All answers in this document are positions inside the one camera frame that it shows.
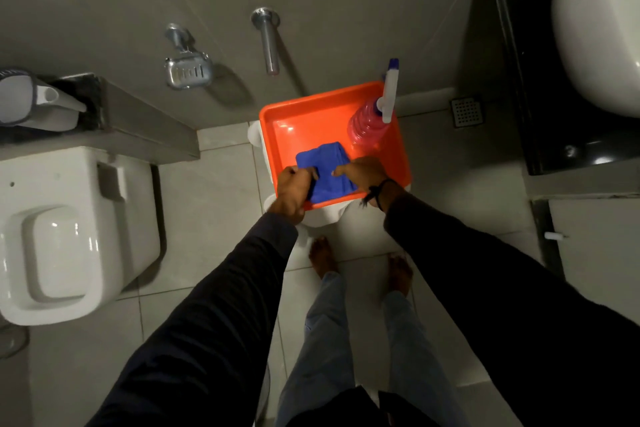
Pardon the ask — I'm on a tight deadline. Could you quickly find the white plastic stool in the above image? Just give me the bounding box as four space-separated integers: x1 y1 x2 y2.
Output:
247 120 412 229

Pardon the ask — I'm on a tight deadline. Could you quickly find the metal soap dish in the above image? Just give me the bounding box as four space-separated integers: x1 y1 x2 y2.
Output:
164 23 214 90

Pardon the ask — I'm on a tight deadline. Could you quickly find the black wristband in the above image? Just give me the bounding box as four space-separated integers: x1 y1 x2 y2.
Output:
360 178 398 212

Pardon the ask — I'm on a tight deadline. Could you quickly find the pink spray bottle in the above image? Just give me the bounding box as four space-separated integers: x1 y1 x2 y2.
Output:
347 58 401 149

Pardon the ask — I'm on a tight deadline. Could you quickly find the white cabinet door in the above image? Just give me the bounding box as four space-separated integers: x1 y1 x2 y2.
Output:
547 198 640 326

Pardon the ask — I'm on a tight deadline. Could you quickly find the white wash basin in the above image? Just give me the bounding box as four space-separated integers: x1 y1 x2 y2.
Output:
551 0 640 119

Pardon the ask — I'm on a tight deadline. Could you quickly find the blue cleaning cloth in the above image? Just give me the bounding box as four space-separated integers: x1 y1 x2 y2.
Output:
295 141 360 205

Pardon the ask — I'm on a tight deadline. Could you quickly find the metal wall spout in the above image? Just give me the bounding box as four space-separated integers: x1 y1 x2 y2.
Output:
250 7 281 76

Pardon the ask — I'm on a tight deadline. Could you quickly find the person's left leg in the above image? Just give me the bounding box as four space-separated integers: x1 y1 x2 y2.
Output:
275 272 357 427

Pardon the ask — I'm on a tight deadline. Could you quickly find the person's right forearm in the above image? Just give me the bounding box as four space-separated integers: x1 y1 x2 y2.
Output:
382 190 640 427

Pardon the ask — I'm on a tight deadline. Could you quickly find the grey tiled ledge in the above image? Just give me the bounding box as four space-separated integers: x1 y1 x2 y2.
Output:
0 72 201 165

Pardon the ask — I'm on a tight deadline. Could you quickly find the square metal floor drain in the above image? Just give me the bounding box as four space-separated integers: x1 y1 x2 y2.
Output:
450 96 485 129

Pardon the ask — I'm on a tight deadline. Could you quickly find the person's right hand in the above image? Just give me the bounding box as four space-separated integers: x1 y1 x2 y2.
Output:
332 156 391 200

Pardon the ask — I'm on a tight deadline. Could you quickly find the person's left forearm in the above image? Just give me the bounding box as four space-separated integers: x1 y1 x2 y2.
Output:
85 211 300 427

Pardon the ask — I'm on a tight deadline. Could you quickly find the black counter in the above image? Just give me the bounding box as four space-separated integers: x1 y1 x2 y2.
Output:
480 0 640 176

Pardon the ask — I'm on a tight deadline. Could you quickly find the person's right leg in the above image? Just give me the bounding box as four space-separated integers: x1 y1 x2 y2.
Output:
382 291 472 427

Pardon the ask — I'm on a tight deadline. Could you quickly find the person's left foot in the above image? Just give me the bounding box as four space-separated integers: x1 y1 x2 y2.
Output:
308 237 340 279

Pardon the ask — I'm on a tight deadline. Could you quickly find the person's right foot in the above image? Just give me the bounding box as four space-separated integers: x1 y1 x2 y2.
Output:
387 254 415 298

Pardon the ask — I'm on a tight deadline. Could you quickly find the white toilet brush holder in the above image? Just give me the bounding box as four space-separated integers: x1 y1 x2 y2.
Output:
0 67 88 133

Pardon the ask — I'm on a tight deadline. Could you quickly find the white toilet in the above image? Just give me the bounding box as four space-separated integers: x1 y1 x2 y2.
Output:
0 145 162 327

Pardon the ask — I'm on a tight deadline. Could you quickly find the person's foot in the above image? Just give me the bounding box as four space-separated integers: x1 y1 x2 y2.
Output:
308 237 340 279
387 254 415 298

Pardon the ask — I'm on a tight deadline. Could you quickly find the person's left hand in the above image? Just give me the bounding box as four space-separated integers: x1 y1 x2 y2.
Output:
268 166 320 226

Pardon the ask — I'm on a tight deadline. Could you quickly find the orange plastic tray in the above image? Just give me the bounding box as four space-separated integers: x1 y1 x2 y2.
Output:
258 81 413 211

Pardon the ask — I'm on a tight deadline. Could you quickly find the person's leg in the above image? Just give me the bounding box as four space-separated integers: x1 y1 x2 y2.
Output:
382 291 472 427
275 272 357 427

